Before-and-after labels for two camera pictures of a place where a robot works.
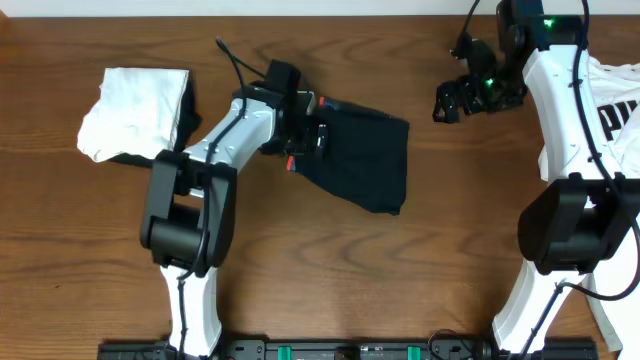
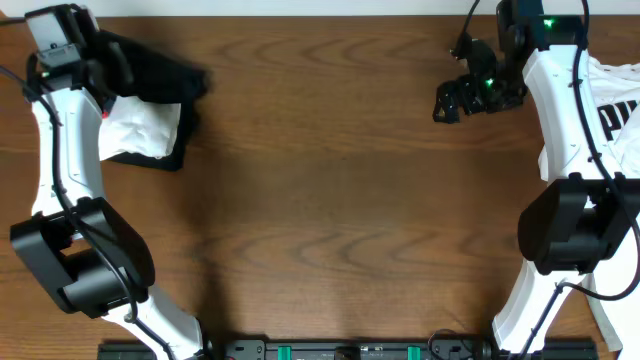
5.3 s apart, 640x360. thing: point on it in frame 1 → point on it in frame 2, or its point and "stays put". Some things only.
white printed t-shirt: x=617 y=113 stays put
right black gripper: x=465 y=85 stays put
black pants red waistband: x=366 y=158 → x=160 y=77
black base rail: x=351 y=349 stays put
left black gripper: x=310 y=132 → x=120 y=67
